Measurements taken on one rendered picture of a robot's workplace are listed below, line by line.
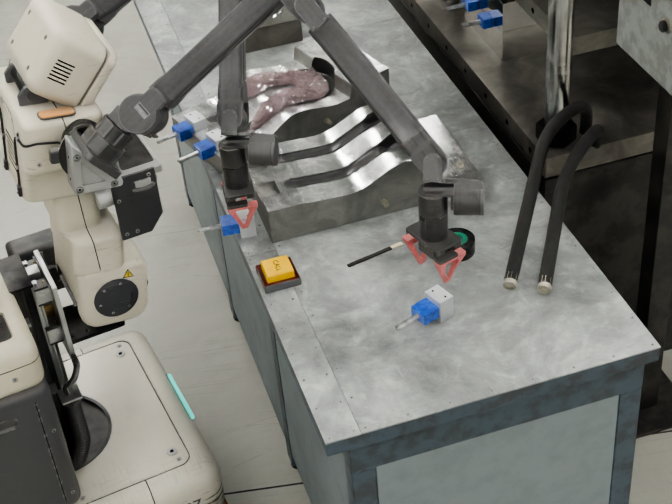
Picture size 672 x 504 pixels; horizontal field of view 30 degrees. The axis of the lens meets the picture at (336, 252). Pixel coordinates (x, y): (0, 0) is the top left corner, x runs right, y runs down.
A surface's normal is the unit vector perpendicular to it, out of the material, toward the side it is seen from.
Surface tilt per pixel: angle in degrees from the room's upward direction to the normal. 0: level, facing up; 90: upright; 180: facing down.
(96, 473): 0
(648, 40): 90
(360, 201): 90
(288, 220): 90
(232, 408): 0
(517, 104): 0
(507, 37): 90
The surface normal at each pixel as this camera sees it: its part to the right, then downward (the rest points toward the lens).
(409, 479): 0.30, 0.58
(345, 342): -0.07, -0.78
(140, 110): -0.11, 0.08
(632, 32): -0.95, 0.25
